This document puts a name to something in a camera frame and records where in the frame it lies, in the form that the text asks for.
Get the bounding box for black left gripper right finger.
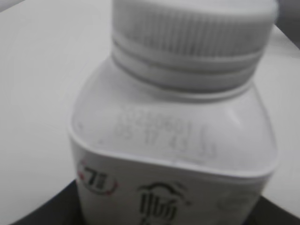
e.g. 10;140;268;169
254;197;300;225

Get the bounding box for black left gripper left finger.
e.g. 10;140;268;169
12;181;84;225

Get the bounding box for white square drink bottle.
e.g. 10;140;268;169
66;55;278;225

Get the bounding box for white ribbed screw cap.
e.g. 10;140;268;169
112;0;278;92

